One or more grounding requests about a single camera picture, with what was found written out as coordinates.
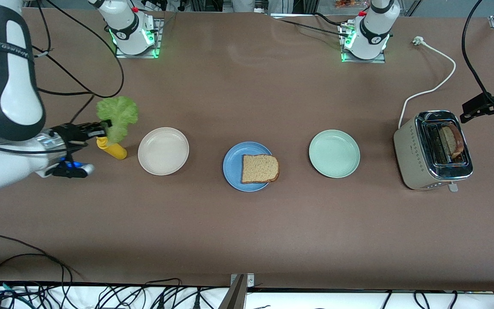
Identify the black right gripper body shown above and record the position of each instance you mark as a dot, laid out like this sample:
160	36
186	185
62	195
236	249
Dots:
69	134

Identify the dark crust bread slice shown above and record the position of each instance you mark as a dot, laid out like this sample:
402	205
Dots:
453	141

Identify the green lettuce leaf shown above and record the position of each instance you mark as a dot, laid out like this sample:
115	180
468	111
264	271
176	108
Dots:
118	113

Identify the yellow squeeze bottle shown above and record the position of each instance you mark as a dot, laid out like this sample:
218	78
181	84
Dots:
116	151

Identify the light brown bread slice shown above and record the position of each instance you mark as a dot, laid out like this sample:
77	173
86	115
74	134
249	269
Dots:
260	168

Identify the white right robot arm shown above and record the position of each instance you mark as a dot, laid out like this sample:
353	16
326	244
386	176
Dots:
11	98

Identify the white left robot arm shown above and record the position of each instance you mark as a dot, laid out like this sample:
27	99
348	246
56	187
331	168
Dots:
371	34

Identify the beige round plate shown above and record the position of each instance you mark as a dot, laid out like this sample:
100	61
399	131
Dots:
163	151

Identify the green round plate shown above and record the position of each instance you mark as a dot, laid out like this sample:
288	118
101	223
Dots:
334	153

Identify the blue round plate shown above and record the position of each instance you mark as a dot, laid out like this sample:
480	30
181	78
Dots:
234	165

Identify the beige chrome toaster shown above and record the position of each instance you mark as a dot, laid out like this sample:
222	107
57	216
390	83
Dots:
410	159

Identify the orange snack packet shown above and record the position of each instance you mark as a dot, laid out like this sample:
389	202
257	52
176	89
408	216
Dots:
350	3

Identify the person in light clothes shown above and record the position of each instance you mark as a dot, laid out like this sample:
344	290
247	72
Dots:
281	5

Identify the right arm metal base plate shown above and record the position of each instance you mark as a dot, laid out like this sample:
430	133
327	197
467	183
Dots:
137	56

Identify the metal table edge bracket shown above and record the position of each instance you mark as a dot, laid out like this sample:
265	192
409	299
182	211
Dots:
236	296

